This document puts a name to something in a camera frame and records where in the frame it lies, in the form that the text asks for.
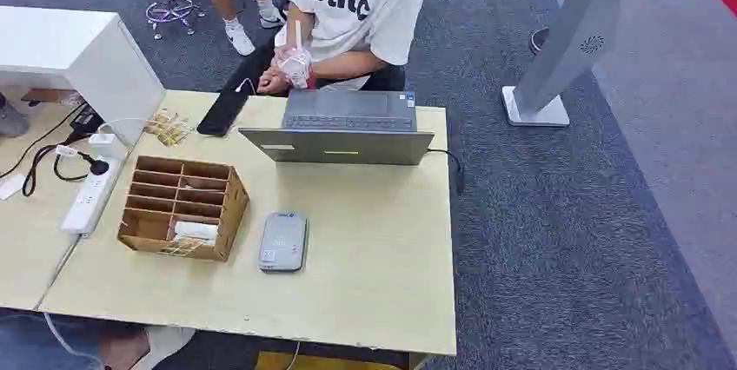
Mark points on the grey laptop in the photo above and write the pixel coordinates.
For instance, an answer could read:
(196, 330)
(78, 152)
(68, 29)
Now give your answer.
(345, 146)

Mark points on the grey card pack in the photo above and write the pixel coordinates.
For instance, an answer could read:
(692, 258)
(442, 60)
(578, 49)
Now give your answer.
(282, 242)

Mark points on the clear drink cup with straw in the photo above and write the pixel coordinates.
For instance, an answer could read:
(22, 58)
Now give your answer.
(296, 65)

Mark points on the wooden card box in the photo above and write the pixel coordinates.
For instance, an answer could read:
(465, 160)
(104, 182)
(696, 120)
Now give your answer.
(230, 206)

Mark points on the seated person in white shirt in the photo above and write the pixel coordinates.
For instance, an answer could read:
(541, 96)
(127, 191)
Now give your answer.
(357, 16)

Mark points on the black phone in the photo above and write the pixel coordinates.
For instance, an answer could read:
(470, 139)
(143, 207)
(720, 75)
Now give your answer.
(221, 117)

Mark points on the white card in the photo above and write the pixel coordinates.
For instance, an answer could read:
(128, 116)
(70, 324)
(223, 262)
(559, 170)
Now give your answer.
(196, 230)

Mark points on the yellow printed card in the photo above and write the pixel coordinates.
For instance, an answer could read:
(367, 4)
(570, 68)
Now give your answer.
(179, 247)

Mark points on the grey floor stand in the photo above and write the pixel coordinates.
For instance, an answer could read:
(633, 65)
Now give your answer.
(576, 28)

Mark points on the white charger block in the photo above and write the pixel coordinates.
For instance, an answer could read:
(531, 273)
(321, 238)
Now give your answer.
(102, 144)

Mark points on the white cabinet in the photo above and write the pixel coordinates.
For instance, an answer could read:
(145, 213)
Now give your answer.
(109, 68)

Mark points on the white power strip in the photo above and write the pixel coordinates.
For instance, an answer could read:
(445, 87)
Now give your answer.
(89, 200)

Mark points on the black power adapter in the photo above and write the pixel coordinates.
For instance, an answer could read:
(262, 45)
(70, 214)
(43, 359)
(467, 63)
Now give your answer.
(86, 120)

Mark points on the white paper tag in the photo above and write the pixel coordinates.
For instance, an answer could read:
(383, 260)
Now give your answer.
(11, 186)

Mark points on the person in blue jeans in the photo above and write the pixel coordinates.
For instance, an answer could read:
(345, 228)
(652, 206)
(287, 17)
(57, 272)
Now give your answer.
(52, 344)

